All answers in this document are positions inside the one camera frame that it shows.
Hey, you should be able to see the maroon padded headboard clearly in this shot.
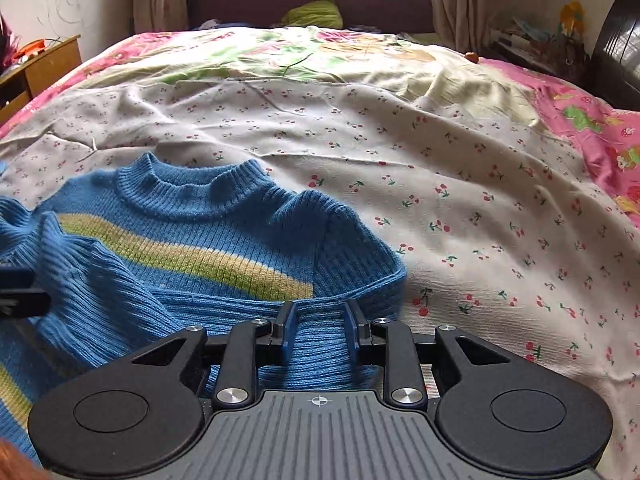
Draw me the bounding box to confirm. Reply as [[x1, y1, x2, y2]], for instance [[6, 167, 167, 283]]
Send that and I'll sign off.
[[189, 0, 435, 35]]

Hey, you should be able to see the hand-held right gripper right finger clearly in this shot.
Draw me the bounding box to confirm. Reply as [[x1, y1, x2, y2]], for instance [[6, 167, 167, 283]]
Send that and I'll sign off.
[[342, 299, 511, 407]]

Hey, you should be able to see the green crumpled cloth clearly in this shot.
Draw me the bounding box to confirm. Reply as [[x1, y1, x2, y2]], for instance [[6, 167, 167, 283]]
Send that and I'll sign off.
[[281, 0, 345, 30]]

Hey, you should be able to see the dark wooden cabinet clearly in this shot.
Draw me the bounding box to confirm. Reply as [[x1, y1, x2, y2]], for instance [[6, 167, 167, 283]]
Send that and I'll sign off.
[[594, 0, 640, 111]]

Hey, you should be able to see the cluttered side table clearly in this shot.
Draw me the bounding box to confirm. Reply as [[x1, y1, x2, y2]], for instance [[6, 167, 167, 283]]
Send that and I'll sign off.
[[487, 1, 598, 78]]

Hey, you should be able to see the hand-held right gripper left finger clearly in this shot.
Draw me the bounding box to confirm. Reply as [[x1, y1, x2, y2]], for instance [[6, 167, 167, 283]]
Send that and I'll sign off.
[[131, 300, 299, 408]]

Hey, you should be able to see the blue striped knit sweater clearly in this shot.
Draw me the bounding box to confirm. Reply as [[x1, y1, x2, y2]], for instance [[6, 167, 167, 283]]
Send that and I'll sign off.
[[0, 152, 408, 453]]

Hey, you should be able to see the wooden nightstand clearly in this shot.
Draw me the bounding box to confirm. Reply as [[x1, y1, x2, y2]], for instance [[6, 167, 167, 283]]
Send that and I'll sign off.
[[0, 35, 82, 121]]

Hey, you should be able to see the cherry print bed sheet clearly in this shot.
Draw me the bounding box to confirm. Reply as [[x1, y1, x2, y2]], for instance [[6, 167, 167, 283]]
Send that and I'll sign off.
[[0, 77, 640, 466]]

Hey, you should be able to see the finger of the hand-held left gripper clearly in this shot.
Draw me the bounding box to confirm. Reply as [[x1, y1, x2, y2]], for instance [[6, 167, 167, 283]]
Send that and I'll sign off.
[[0, 267, 52, 319]]

